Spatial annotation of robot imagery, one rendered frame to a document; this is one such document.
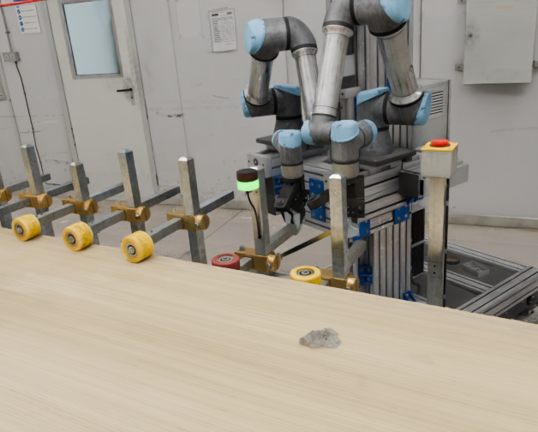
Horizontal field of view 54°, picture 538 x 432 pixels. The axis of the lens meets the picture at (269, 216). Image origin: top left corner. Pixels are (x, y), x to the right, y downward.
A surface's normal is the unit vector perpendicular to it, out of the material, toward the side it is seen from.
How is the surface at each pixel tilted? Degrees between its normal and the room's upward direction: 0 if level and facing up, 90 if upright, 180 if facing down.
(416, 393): 0
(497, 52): 90
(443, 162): 90
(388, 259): 90
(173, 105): 90
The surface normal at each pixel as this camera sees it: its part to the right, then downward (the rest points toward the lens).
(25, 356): -0.08, -0.94
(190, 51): -0.39, 0.34
